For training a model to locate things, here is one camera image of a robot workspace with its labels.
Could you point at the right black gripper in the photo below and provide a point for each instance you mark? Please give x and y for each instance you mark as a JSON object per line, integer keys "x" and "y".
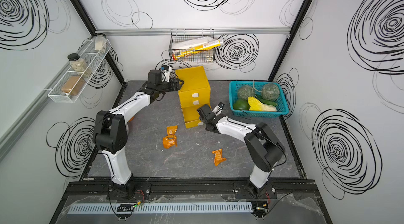
{"x": 203, "y": 122}

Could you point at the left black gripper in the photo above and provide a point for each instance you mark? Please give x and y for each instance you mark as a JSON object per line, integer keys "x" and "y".
{"x": 175, "y": 83}

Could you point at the yellow bottom drawer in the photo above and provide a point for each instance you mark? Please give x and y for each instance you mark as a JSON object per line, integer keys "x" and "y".
{"x": 191, "y": 116}

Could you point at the yellow drawer cabinet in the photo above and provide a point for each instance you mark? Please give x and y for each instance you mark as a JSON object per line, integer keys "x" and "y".
{"x": 196, "y": 88}

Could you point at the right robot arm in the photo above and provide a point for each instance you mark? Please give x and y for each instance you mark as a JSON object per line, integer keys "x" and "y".
{"x": 263, "y": 145}

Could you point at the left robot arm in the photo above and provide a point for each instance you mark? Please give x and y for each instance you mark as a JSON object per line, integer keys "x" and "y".
{"x": 111, "y": 130}

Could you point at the yellow white package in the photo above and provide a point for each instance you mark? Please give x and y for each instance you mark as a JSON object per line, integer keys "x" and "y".
{"x": 197, "y": 46}

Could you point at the green avocado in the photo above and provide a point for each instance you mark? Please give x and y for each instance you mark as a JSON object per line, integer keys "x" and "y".
{"x": 241, "y": 104}

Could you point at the left green melon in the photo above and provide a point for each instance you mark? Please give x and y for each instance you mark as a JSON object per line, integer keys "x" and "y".
{"x": 246, "y": 91}

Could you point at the green melon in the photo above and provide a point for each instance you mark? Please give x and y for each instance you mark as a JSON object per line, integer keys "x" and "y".
{"x": 246, "y": 91}
{"x": 270, "y": 91}

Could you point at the orange cookie packet large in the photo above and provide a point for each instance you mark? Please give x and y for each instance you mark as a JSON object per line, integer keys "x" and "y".
{"x": 169, "y": 141}

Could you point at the teal plastic basket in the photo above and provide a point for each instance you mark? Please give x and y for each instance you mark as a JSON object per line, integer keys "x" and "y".
{"x": 282, "y": 107}

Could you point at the yellow white cabbage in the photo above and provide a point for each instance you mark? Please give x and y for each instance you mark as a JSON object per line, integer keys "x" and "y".
{"x": 256, "y": 105}

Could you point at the green cucumber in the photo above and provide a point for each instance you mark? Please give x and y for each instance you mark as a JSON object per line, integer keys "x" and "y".
{"x": 266, "y": 102}

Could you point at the right green melon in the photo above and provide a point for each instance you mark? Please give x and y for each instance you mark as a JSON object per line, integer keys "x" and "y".
{"x": 270, "y": 91}

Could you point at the clear jar far shelf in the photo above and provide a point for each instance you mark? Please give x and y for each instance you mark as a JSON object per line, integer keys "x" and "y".
{"x": 100, "y": 42}

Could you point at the black lid spice jar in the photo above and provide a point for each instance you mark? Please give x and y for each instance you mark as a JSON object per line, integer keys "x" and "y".
{"x": 79, "y": 65}

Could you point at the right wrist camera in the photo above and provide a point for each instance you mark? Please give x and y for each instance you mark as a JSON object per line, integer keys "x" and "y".
{"x": 219, "y": 108}

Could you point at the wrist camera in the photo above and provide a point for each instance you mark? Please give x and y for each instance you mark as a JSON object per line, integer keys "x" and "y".
{"x": 166, "y": 70}
{"x": 219, "y": 108}

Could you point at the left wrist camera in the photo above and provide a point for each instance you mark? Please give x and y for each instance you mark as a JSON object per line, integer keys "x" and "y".
{"x": 166, "y": 70}

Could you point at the black wire wall basket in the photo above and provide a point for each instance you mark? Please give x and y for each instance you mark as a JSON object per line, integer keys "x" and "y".
{"x": 179, "y": 35}

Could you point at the white wire wall shelf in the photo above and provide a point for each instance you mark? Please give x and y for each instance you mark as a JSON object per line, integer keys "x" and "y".
{"x": 100, "y": 77}

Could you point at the white slotted cable duct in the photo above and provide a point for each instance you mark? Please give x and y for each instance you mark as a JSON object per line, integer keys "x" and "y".
{"x": 120, "y": 209}

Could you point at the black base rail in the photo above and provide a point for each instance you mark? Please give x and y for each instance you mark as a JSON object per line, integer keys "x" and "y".
{"x": 149, "y": 188}

